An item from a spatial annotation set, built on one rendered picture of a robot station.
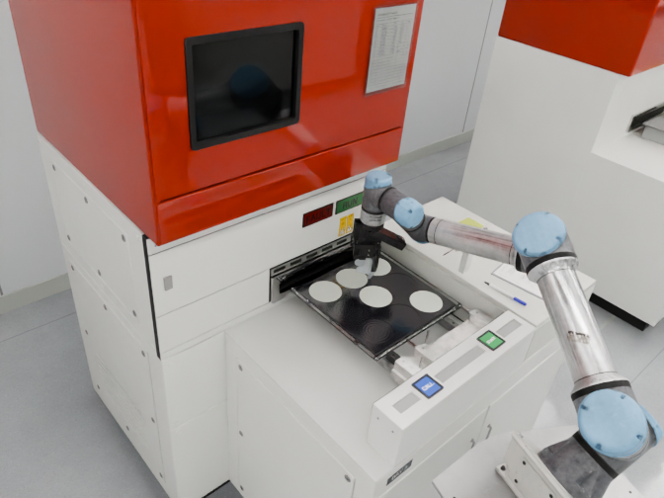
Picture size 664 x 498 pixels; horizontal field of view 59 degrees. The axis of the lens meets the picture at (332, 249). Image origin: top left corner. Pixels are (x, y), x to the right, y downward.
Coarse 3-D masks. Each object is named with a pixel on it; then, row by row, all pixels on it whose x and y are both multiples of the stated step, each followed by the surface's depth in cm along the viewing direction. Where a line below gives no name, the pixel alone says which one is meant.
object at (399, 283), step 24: (360, 288) 179; (384, 288) 180; (408, 288) 181; (336, 312) 168; (360, 312) 169; (384, 312) 170; (408, 312) 171; (432, 312) 172; (360, 336) 161; (384, 336) 162
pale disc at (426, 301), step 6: (414, 294) 178; (420, 294) 178; (426, 294) 178; (432, 294) 179; (414, 300) 176; (420, 300) 176; (426, 300) 176; (432, 300) 176; (438, 300) 177; (414, 306) 173; (420, 306) 174; (426, 306) 174; (432, 306) 174; (438, 306) 174
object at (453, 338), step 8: (456, 328) 170; (464, 328) 170; (472, 328) 171; (480, 328) 171; (448, 336) 167; (456, 336) 167; (464, 336) 168; (432, 344) 164; (440, 344) 164; (448, 344) 164; (456, 344) 165; (440, 352) 161; (416, 360) 158; (392, 376) 155; (400, 376) 153
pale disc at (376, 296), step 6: (366, 288) 179; (372, 288) 179; (378, 288) 179; (360, 294) 176; (366, 294) 176; (372, 294) 176; (378, 294) 177; (384, 294) 177; (390, 294) 177; (366, 300) 174; (372, 300) 174; (378, 300) 174; (384, 300) 175; (390, 300) 175; (378, 306) 172
